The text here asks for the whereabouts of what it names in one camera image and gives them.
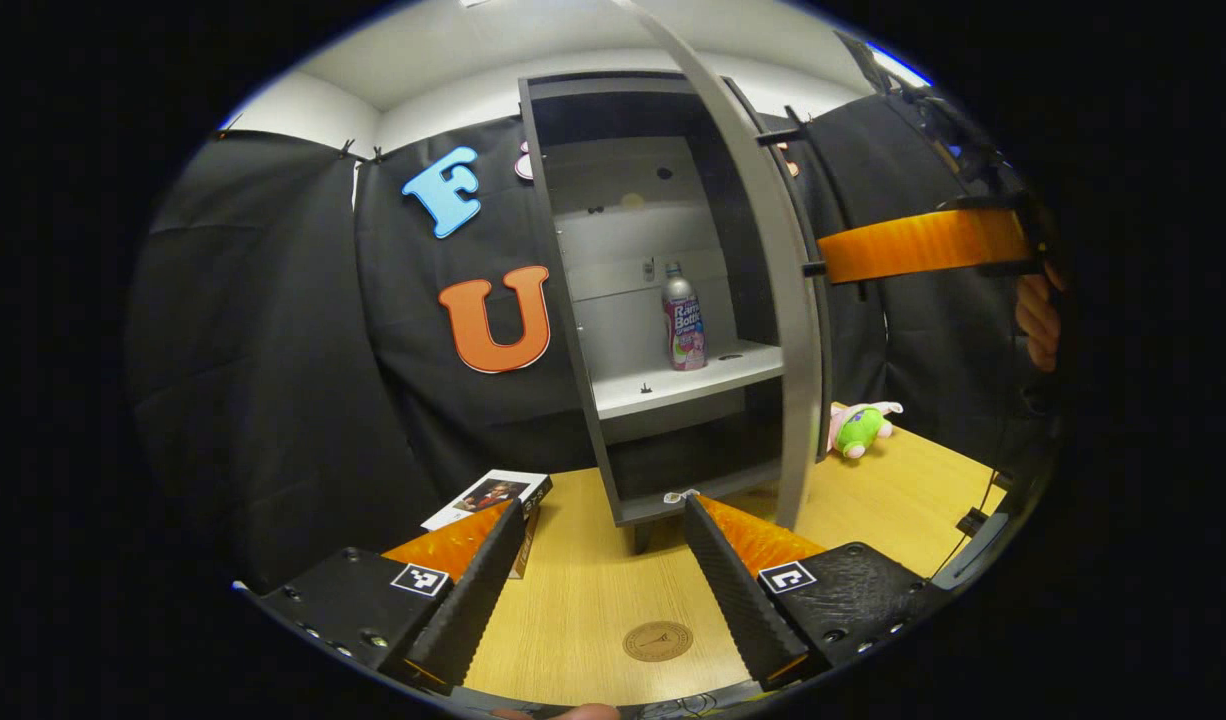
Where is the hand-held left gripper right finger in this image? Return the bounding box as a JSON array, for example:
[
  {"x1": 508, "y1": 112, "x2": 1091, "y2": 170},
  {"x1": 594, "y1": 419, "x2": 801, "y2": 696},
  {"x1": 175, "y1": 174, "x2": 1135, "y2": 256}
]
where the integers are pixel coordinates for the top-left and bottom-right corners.
[{"x1": 682, "y1": 494, "x2": 954, "y2": 693}]

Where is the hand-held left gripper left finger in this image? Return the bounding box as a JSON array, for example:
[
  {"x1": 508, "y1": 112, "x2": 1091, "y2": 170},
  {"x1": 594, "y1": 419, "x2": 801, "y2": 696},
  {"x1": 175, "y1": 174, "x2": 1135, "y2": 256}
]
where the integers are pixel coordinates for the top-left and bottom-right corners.
[{"x1": 256, "y1": 498, "x2": 527, "y2": 698}]

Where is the black door handle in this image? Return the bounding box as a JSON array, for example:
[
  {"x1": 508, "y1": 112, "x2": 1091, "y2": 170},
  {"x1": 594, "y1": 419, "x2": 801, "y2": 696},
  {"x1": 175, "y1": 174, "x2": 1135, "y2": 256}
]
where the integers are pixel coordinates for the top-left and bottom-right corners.
[{"x1": 756, "y1": 103, "x2": 869, "y2": 303}]

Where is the grey cabinet door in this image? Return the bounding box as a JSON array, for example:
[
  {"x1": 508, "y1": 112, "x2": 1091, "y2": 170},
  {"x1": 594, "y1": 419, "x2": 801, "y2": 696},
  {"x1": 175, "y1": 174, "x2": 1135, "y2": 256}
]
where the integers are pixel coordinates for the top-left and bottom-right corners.
[{"x1": 613, "y1": 0, "x2": 836, "y2": 531}]

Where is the grey cabinet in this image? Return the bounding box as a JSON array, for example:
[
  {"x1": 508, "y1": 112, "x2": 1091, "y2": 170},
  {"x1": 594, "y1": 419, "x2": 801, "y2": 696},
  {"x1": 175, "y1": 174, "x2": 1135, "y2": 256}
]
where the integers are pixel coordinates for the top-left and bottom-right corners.
[{"x1": 518, "y1": 70, "x2": 786, "y2": 553}]

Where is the silver bottle with pink label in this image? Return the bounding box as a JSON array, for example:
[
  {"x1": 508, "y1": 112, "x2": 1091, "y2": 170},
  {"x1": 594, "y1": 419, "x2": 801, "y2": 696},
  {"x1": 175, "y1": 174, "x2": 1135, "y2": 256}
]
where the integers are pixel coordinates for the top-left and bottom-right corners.
[{"x1": 661, "y1": 262, "x2": 709, "y2": 373}]

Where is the brown book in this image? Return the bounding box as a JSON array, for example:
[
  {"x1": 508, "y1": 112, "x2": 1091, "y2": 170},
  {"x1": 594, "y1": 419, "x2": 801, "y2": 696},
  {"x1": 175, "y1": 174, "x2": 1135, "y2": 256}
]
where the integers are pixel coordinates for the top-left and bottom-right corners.
[{"x1": 508, "y1": 505, "x2": 542, "y2": 581}]

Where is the white book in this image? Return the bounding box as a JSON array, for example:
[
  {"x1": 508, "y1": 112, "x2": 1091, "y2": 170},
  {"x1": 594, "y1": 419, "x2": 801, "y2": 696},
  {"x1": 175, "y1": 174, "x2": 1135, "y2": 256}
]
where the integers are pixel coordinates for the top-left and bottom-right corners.
[{"x1": 420, "y1": 469, "x2": 554, "y2": 533}]

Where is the green and pink plush toy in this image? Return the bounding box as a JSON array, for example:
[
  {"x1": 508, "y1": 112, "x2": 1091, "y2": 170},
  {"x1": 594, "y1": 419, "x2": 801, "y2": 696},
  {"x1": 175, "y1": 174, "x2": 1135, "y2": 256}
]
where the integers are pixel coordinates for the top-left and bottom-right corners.
[{"x1": 828, "y1": 400, "x2": 904, "y2": 461}]

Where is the black backdrop cloth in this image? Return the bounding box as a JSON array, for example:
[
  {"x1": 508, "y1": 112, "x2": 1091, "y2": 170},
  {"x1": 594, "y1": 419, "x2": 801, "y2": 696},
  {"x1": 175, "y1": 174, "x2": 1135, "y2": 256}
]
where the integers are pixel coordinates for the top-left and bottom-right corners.
[{"x1": 128, "y1": 85, "x2": 1069, "y2": 591}]

